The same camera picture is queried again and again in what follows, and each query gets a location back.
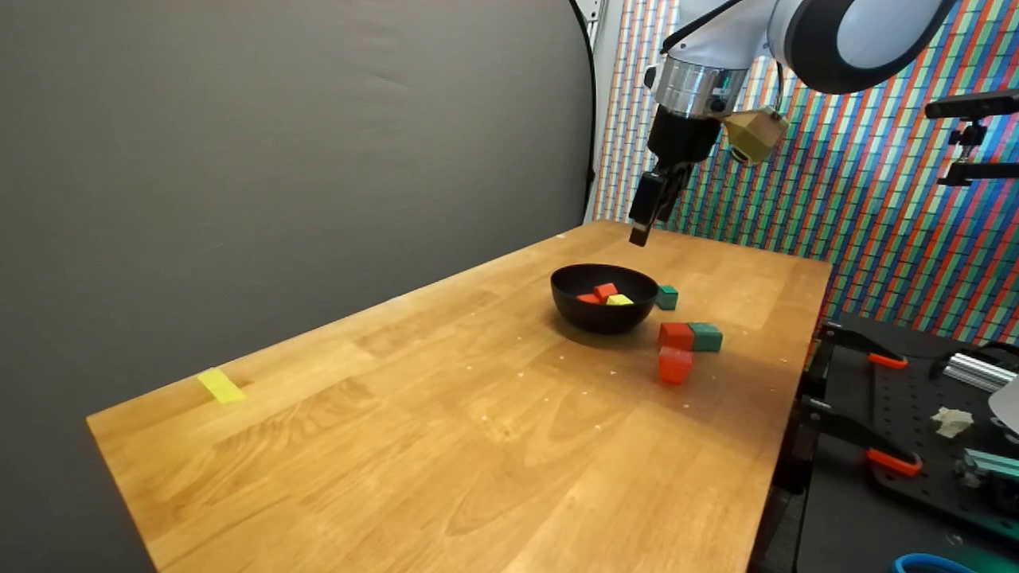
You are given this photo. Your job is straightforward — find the black clamp orange handle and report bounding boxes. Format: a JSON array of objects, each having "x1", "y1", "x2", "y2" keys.
[
  {"x1": 797, "y1": 393, "x2": 926, "y2": 484},
  {"x1": 819, "y1": 317, "x2": 917, "y2": 376}
]

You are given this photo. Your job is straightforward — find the tan wrist camera box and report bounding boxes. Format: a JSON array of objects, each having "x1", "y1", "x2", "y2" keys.
[{"x1": 721, "y1": 109, "x2": 791, "y2": 170}]

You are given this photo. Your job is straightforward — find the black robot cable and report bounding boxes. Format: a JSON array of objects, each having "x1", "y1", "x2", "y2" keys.
[{"x1": 656, "y1": 0, "x2": 744, "y2": 57}]

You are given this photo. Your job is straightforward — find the grey disc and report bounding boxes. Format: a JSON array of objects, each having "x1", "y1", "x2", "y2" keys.
[{"x1": 984, "y1": 376, "x2": 1019, "y2": 439}]

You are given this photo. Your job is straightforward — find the black bowl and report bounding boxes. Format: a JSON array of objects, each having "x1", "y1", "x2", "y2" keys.
[{"x1": 549, "y1": 262, "x2": 663, "y2": 336}]

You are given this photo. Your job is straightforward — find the multicolour patterned backdrop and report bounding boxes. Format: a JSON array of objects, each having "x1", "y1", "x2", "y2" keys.
[{"x1": 587, "y1": 0, "x2": 1019, "y2": 346}]

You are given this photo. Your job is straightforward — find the white crumpled object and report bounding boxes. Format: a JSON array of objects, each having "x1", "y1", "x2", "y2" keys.
[{"x1": 929, "y1": 404, "x2": 976, "y2": 441}]

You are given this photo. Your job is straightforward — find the black pegboard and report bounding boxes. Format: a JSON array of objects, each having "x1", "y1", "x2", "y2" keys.
[{"x1": 777, "y1": 312, "x2": 1019, "y2": 552}]

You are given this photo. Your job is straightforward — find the yellow tape strip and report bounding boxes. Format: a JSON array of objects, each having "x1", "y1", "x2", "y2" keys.
[{"x1": 194, "y1": 365, "x2": 247, "y2": 406}]

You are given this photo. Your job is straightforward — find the teal tool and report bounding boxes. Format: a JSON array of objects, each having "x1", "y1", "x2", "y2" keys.
[{"x1": 955, "y1": 441, "x2": 1019, "y2": 489}]

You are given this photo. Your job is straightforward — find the white box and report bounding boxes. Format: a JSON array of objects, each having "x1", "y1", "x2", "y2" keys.
[{"x1": 939, "y1": 349, "x2": 1019, "y2": 395}]

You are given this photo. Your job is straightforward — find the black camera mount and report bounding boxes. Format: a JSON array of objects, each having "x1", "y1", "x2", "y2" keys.
[{"x1": 920, "y1": 90, "x2": 1019, "y2": 192}]

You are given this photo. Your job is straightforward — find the grey fabric backdrop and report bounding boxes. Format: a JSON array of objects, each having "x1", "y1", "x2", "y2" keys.
[{"x1": 0, "y1": 0, "x2": 620, "y2": 573}]

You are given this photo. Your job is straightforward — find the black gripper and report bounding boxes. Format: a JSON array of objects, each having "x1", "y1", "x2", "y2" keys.
[{"x1": 627, "y1": 103, "x2": 727, "y2": 249}]

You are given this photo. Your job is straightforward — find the blue scissors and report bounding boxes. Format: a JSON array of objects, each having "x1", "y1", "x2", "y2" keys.
[{"x1": 889, "y1": 552, "x2": 980, "y2": 573}]

